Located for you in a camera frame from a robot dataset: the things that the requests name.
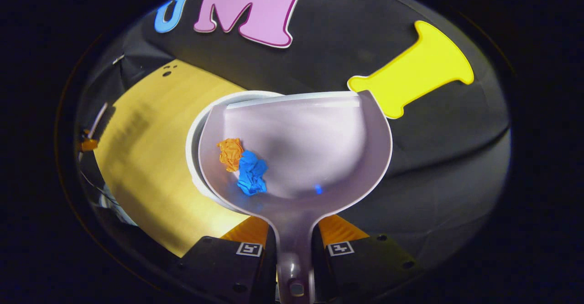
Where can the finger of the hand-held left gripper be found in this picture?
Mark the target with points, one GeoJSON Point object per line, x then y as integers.
{"type": "Point", "coordinates": [89, 144]}

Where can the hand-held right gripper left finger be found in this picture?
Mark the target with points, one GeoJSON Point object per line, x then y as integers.
{"type": "Point", "coordinates": [219, 267]}

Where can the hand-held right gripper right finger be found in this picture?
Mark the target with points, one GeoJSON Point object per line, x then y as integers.
{"type": "Point", "coordinates": [365, 267]}

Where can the blue paper trash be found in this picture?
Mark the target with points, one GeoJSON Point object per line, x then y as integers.
{"type": "Point", "coordinates": [252, 174]}

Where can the white ribbed garbage bin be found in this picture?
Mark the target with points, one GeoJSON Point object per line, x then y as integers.
{"type": "Point", "coordinates": [191, 153]}

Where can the orange paper trash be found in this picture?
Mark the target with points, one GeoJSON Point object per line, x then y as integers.
{"type": "Point", "coordinates": [230, 154]}

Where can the pink dustpan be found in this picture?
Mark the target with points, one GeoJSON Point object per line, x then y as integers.
{"type": "Point", "coordinates": [310, 149]}

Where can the white cloth clip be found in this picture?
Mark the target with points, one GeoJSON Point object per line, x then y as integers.
{"type": "Point", "coordinates": [118, 60]}

